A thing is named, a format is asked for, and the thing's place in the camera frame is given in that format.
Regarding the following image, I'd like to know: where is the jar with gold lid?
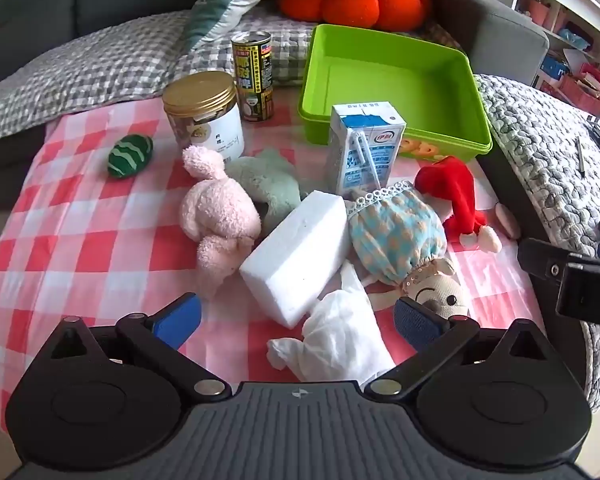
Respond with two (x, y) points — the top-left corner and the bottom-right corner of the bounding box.
(161, 71), (245, 161)

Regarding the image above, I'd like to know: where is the pink storage box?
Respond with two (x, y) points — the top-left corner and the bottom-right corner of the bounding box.
(560, 72), (600, 116)

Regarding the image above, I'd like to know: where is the grey knitted blanket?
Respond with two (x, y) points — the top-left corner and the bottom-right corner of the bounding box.
(472, 74), (600, 411)

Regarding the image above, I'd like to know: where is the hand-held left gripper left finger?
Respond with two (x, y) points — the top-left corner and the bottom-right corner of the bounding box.
(45, 292), (233, 396)

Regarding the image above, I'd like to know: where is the doll with blue dotted dress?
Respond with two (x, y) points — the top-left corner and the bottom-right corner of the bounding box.
(345, 181), (471, 321)

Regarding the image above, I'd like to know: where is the blue shelf item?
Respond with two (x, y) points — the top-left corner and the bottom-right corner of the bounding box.
(565, 22), (593, 51)

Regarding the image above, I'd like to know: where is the green striped ball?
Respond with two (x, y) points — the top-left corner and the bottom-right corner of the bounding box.
(107, 134), (154, 179)

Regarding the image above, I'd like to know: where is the green patterned pillow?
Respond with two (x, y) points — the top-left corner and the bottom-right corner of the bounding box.
(180, 0), (281, 56)

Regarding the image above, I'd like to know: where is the white cloth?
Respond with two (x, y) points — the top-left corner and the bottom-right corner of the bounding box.
(266, 260), (397, 386)

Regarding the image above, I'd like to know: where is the pink checked tablecloth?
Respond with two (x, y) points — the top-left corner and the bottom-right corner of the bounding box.
(0, 95), (546, 436)

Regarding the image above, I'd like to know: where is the blue white milk carton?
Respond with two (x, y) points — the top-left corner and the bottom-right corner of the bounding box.
(326, 102), (407, 200)

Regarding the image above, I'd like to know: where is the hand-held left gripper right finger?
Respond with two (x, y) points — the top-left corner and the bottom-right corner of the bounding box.
(362, 296), (553, 396)

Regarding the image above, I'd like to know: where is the white foam block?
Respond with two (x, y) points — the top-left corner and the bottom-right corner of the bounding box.
(239, 191), (352, 330)

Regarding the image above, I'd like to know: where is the grey checked blanket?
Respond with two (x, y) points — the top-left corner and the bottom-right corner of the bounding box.
(0, 7), (461, 148)

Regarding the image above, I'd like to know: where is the green plastic bin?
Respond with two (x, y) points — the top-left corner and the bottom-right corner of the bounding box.
(297, 24), (493, 161)

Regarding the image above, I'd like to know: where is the yellow black drink can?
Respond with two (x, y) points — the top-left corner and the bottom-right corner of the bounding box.
(230, 31), (274, 122)

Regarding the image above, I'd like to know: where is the pink gift bag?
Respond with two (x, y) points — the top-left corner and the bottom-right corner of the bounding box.
(526, 0), (551, 26)

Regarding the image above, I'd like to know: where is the pale green plush toy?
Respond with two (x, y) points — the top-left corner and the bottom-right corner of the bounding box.
(225, 147), (311, 238)

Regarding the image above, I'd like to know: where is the red santa plush toy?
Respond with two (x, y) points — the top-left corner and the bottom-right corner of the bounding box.
(414, 156), (522, 253)

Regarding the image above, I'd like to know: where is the pink plush toy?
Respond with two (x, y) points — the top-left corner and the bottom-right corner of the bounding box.
(180, 145), (262, 301)

